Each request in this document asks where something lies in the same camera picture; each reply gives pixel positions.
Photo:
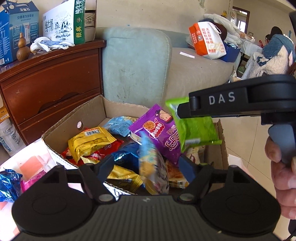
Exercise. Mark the green snack packet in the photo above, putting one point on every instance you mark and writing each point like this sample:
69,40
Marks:
194,131

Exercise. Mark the blue product box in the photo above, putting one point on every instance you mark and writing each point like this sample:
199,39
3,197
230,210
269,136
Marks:
16,19

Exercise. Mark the shiny blue snack bag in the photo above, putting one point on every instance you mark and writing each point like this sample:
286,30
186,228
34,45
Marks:
10,185

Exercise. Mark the red snack packet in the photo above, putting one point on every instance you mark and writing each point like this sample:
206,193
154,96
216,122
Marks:
96,157

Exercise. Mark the magenta snack packet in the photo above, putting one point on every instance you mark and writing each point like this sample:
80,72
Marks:
25,185

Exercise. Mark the stacked grey white box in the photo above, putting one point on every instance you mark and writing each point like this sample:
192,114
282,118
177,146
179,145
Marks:
90,20

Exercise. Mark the white woven sack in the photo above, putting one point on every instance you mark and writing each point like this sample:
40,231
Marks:
10,139

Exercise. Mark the white blue snack packet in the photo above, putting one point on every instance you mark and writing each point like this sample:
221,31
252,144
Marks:
152,167

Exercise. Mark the purple snack bag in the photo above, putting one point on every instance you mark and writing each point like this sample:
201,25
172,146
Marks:
159,125

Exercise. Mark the cardboard milk box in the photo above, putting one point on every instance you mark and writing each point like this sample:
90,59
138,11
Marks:
97,111

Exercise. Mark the seated person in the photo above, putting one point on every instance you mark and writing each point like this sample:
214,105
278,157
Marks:
276,57

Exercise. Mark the light blue sofa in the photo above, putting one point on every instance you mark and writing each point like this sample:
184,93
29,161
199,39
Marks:
146,66

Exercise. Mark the person's right hand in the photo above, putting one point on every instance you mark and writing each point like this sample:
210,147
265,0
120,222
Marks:
283,179

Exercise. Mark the yellow snack packet with barcode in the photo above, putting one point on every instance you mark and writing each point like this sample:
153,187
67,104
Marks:
89,141

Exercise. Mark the white gloves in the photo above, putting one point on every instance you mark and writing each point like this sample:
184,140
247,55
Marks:
46,45

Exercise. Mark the white green milk carton box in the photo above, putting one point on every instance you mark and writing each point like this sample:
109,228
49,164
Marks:
65,22

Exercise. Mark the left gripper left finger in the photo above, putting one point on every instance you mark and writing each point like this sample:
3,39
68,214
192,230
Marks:
94,176

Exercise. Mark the brown wooden nightstand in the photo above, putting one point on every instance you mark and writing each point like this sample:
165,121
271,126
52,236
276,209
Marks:
41,90

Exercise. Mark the bread snack packet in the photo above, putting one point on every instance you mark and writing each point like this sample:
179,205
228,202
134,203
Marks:
176,178

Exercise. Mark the small yellow snack packet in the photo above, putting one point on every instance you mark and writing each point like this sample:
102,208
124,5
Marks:
124,179

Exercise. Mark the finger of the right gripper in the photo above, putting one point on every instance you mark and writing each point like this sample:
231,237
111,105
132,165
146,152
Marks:
183,110

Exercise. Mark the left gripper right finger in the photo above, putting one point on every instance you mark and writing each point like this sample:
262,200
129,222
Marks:
198,177

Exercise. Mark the light blue snack packet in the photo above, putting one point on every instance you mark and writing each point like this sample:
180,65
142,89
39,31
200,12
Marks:
120,125

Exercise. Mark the blue foil bag in box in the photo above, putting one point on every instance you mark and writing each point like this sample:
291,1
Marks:
128,157

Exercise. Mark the wooden gourd ornament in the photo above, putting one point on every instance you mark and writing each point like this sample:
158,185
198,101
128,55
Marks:
23,51

